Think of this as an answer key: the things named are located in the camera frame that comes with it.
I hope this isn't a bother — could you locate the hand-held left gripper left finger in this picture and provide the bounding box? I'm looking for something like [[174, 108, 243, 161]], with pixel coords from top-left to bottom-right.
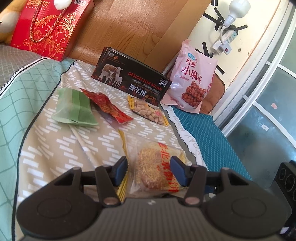
[[53, 156, 129, 207]]

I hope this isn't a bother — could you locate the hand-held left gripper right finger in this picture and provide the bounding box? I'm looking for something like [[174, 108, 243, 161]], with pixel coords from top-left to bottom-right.
[[169, 156, 248, 207]]

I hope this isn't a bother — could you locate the clear round cake packet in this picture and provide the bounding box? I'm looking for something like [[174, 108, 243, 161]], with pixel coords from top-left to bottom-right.
[[117, 130, 192, 200]]

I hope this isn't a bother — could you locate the yellow-edged peanut packet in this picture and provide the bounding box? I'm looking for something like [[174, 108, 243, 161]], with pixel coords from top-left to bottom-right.
[[128, 95, 170, 127]]

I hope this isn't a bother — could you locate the red snack packet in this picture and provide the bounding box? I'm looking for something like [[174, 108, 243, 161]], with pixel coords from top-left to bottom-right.
[[80, 88, 134, 124]]

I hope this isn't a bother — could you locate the pale green pastry packet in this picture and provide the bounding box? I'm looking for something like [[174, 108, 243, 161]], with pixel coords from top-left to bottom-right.
[[51, 88, 99, 127]]

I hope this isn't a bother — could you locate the black printed box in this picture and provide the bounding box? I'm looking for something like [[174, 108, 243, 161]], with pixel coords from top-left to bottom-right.
[[91, 46, 170, 107]]

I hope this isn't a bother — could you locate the teal patterned mat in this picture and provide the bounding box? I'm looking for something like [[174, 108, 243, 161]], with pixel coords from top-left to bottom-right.
[[159, 105, 252, 183]]

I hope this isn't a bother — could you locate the brown cushion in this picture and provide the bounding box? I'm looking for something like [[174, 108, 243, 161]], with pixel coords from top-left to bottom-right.
[[199, 74, 226, 116]]

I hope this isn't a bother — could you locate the large pink snack bag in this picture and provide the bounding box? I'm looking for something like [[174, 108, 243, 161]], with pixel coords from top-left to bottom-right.
[[161, 39, 218, 114]]

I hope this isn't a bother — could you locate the wooden headboard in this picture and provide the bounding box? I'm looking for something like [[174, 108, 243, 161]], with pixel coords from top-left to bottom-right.
[[69, 0, 216, 77]]

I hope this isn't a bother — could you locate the red gift box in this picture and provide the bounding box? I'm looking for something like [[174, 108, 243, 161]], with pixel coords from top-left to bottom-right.
[[10, 0, 95, 62]]

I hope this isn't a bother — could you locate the white plug-in lamp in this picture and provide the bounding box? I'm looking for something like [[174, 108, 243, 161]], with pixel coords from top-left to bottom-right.
[[223, 0, 251, 28]]

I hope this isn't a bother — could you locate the pastel plush toy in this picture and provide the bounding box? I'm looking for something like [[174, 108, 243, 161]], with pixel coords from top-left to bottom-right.
[[54, 0, 72, 10]]

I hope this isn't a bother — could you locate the yellow duck plush toy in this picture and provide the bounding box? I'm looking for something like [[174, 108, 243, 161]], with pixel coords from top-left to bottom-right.
[[0, 0, 25, 43]]

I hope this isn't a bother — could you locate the white sliding door frame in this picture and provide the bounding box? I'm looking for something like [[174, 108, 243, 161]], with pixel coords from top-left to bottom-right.
[[217, 0, 296, 163]]

